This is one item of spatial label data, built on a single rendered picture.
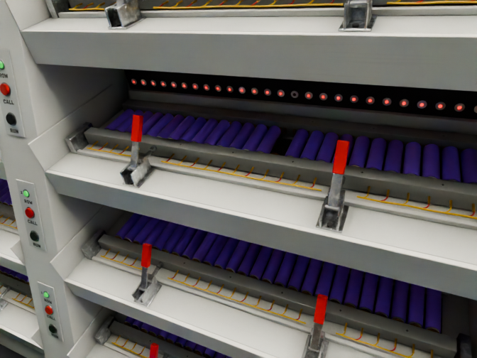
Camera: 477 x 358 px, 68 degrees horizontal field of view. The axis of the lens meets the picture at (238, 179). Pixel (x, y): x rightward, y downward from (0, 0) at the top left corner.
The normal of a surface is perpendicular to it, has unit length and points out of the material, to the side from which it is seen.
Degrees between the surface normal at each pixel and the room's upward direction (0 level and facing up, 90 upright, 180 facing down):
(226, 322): 22
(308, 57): 111
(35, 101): 90
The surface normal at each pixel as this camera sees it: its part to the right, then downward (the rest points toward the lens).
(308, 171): -0.40, 0.63
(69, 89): 0.91, 0.17
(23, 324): -0.13, -0.76
